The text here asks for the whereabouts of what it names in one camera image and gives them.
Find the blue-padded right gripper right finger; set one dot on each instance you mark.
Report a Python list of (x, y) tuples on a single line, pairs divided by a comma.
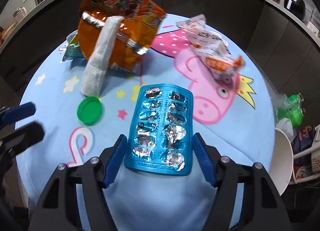
[(262, 207)]

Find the green plastic bottle rear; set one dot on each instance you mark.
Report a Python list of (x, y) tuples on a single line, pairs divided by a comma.
[(284, 102)]

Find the dark blue shopping bag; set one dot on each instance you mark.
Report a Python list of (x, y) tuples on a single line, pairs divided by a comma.
[(303, 139)]

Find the light blue cartoon tablecloth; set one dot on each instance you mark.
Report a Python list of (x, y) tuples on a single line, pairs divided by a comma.
[(236, 118)]

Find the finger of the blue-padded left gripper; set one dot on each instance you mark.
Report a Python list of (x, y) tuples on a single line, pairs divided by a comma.
[(21, 139), (10, 116)]

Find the green snack wrapper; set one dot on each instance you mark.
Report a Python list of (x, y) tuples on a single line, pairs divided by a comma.
[(73, 47)]

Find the white round trash bin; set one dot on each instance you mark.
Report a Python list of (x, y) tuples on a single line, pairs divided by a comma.
[(281, 166)]

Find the green bottle cap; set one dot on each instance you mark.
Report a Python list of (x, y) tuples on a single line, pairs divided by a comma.
[(89, 110)]

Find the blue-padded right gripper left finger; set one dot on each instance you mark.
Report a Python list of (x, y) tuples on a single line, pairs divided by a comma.
[(57, 207)]

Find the white orange fish snack bag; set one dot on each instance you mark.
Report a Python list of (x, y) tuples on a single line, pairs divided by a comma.
[(211, 49)]

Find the green plastic bottle front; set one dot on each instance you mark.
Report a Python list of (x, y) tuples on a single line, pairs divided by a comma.
[(295, 115)]

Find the glass pitcher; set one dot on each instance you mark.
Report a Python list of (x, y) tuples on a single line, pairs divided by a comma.
[(19, 14)]

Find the blue blister pill pack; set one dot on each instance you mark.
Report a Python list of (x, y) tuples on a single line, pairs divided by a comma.
[(161, 131)]

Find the large orange snack bag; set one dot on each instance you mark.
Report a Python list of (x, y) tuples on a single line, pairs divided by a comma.
[(135, 33)]

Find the white plastic storage rack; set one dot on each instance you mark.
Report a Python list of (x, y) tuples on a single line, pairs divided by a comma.
[(306, 163)]

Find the white tissue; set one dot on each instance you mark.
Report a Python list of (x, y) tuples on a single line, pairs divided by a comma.
[(97, 65)]

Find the black air fryer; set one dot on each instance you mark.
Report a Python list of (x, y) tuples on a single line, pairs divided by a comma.
[(296, 7)]

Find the green plastic bottle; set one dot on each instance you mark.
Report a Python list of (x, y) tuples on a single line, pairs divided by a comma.
[(295, 115), (284, 102)]

